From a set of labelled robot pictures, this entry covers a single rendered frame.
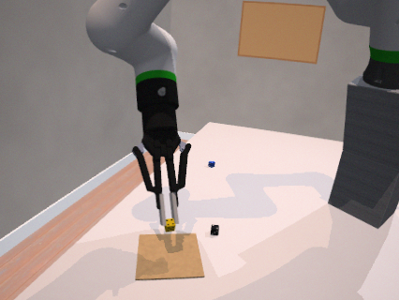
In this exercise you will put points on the yellow die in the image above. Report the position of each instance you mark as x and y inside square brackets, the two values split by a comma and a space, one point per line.
[170, 225]

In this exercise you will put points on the tan square mat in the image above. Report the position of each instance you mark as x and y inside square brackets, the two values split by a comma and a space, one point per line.
[168, 256]

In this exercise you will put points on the black die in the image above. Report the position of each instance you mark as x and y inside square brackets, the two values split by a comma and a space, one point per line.
[214, 229]

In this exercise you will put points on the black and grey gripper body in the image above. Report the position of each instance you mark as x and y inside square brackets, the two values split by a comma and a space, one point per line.
[159, 123]

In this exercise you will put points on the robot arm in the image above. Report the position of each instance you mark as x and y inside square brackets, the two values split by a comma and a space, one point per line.
[125, 29]

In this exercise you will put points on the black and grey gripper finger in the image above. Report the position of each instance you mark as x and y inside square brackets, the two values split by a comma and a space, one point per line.
[157, 189]
[175, 186]

